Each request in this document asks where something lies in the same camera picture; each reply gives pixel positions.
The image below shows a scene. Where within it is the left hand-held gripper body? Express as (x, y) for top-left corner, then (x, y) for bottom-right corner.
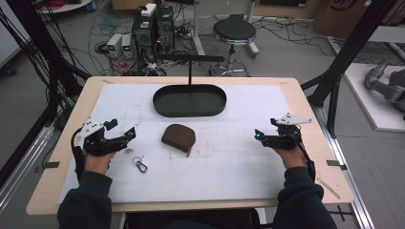
(75, 117), (129, 157)

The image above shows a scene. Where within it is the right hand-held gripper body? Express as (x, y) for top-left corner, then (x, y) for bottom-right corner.
(263, 112), (313, 151)

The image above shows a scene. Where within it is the metal keyring with carabiner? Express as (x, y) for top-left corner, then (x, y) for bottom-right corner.
(132, 155), (149, 174)

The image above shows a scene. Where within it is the brown leather pouch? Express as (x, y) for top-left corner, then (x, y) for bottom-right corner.
(160, 123), (197, 158)

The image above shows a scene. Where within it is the black oval tray with T-bar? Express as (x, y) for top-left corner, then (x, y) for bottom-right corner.
(152, 54), (227, 118)

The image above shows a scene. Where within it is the person's left hand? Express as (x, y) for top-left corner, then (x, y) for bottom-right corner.
(83, 151), (117, 176)

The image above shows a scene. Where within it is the person's right hand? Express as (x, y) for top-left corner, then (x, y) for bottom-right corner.
(273, 145), (309, 170)

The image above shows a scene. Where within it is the dark tape piece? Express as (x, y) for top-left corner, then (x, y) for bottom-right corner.
(326, 159), (348, 172)
(33, 161), (61, 175)

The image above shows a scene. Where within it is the white table mat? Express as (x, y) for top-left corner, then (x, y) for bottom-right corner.
(58, 83), (320, 204)

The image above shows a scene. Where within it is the tan tape strip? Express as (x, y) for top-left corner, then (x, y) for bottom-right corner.
(316, 177), (342, 200)

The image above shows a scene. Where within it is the grey bench power supply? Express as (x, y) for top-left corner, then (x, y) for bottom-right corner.
(106, 32), (123, 59)
(120, 33), (134, 59)

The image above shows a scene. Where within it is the white platform board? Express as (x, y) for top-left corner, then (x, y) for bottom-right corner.
(343, 62), (405, 133)

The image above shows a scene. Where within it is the black computer tower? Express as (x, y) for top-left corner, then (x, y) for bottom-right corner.
(156, 4), (176, 52)
(132, 11), (158, 63)

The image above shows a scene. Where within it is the black round stool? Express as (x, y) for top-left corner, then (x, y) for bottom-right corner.
(209, 16), (258, 77)

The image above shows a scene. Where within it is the person's lap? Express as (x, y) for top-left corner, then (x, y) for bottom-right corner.
(124, 208), (262, 229)

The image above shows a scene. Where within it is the white box on computer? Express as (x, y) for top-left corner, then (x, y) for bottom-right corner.
(139, 3), (158, 17)

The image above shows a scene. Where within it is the white table leg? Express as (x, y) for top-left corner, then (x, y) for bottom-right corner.
(190, 0), (206, 57)

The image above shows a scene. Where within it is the cardboard box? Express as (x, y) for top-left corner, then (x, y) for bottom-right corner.
(312, 0), (371, 40)

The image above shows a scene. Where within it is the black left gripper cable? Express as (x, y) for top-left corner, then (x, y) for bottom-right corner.
(71, 127), (86, 184)

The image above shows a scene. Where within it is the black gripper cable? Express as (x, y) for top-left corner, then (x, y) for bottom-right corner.
(71, 127), (86, 184)
(295, 127), (317, 183)

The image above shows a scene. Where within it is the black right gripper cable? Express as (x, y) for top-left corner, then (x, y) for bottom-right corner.
(295, 127), (317, 183)

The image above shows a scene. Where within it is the aluminium floor rail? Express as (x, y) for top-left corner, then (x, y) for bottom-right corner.
(0, 122), (55, 213)
(312, 104), (375, 229)

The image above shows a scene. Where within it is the black frame with cable bundle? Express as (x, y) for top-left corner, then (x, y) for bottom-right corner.
(0, 0), (92, 128)

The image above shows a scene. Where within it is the black metal frame post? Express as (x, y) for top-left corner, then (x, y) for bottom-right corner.
(300, 0), (395, 138)

